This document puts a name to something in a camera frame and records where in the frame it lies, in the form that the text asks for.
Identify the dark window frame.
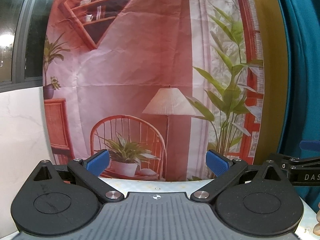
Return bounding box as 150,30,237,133
1,0,53,92

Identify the right hand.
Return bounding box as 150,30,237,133
313,203,320,236

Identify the teal curtain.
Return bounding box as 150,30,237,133
271,0,320,205

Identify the printed room backdrop cloth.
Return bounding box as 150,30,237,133
43,0,264,181

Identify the floral checkered tablecloth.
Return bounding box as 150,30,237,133
0,177,320,240

